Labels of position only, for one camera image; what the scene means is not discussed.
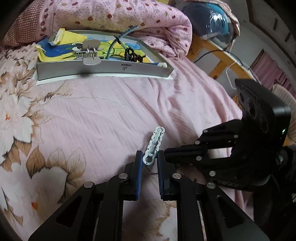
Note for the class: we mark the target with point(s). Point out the small blue white box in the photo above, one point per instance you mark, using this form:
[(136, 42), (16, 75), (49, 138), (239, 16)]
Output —
[(56, 38)]

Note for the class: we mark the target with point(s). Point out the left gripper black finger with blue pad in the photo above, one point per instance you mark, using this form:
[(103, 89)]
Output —
[(134, 182), (167, 184)]

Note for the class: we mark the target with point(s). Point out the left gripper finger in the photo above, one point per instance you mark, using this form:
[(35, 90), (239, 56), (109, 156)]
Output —
[(224, 135), (196, 161)]

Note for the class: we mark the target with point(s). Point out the blue bag in plastic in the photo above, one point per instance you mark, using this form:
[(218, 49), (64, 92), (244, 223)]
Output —
[(209, 22)]

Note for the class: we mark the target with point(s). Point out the black camera box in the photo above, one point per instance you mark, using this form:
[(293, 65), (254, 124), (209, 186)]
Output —
[(268, 115)]

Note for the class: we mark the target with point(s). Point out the colourful frog drawing paper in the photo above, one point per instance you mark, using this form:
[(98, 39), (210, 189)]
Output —
[(66, 45)]

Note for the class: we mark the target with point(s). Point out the pink dotted rolled quilt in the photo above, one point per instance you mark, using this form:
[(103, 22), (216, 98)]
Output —
[(162, 27)]

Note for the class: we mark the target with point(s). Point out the grey shallow tray box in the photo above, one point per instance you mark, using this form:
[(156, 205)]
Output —
[(53, 71)]

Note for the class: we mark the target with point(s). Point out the pink curtain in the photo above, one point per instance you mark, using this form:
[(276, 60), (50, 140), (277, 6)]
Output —
[(269, 73)]

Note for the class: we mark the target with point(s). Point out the silver hair claw clip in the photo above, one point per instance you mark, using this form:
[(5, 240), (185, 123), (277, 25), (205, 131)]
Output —
[(88, 52)]

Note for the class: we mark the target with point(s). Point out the teal hair band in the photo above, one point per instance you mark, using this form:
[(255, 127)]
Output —
[(117, 39)]

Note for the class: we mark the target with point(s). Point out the pink floral bed sheet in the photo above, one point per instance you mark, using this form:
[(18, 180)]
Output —
[(57, 136)]

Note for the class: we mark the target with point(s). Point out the white clip with rings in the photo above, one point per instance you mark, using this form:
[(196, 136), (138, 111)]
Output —
[(153, 146)]

